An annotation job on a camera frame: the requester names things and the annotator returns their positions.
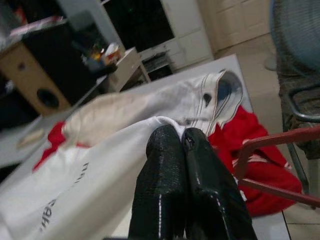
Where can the white shirt with dark print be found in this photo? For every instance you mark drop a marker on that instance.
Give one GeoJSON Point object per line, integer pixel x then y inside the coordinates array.
{"type": "Point", "coordinates": [87, 180]}

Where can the wooden speaker box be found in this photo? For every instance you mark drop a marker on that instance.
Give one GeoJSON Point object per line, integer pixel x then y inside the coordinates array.
{"type": "Point", "coordinates": [22, 70]}

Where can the grey electric fan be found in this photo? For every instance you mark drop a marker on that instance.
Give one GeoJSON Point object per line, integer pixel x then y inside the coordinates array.
{"type": "Point", "coordinates": [297, 32]}

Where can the small beige flat block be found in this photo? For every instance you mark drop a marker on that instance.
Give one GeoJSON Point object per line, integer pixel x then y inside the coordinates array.
{"type": "Point", "coordinates": [30, 138]}

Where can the red sports jersey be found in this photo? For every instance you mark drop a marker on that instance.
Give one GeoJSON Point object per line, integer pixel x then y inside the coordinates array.
{"type": "Point", "coordinates": [240, 130]}

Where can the red plastic hanger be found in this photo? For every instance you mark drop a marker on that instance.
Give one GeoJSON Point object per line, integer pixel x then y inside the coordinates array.
{"type": "Point", "coordinates": [287, 137]}

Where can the white cupboard with dark glass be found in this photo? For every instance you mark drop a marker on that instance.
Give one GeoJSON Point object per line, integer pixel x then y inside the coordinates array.
{"type": "Point", "coordinates": [190, 37]}

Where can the metal chair patterned cushion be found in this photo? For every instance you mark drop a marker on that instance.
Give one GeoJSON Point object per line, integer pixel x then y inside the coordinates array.
{"type": "Point", "coordinates": [290, 82]}

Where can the red white snack box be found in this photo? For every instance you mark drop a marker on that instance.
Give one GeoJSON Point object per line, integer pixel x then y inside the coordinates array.
{"type": "Point", "coordinates": [112, 53]}

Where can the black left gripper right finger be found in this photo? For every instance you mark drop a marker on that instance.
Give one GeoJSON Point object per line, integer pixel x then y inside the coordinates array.
{"type": "Point", "coordinates": [212, 195]}

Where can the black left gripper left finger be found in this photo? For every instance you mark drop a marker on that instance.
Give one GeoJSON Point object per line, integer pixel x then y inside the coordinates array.
{"type": "Point", "coordinates": [162, 175]}

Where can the white side table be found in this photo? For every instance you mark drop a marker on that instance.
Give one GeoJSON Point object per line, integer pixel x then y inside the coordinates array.
{"type": "Point", "coordinates": [130, 65]}

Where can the white garment striped blue collar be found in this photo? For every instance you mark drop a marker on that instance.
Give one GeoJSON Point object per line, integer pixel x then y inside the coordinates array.
{"type": "Point", "coordinates": [190, 95]}

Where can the cream satin garment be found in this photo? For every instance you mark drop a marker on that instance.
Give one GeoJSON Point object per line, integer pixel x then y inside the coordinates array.
{"type": "Point", "coordinates": [107, 117]}

